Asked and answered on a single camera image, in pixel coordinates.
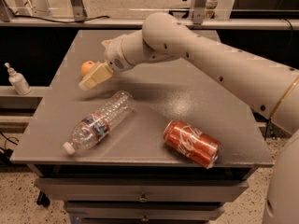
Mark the metal frame leg left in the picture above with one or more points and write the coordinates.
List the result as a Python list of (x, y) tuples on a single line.
[(79, 10)]

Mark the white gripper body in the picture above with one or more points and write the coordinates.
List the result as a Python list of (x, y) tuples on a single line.
[(114, 54)]

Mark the white pump dispenser bottle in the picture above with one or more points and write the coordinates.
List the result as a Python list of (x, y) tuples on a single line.
[(17, 80)]

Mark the metal frame leg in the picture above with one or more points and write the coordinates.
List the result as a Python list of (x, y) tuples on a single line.
[(79, 10), (198, 11)]

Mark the orange fruit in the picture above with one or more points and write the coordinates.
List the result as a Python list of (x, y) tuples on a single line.
[(86, 67)]

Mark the clear plastic water bottle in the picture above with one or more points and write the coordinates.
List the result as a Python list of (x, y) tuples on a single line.
[(98, 124)]

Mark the metal frame leg right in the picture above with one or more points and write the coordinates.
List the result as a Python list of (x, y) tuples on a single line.
[(198, 11)]

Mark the grey drawer cabinet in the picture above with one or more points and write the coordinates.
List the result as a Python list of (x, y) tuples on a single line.
[(132, 176)]

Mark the red Coca-Cola can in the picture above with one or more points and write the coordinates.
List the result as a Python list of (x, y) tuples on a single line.
[(192, 143)]

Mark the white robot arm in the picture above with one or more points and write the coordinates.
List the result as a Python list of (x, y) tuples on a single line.
[(271, 89)]

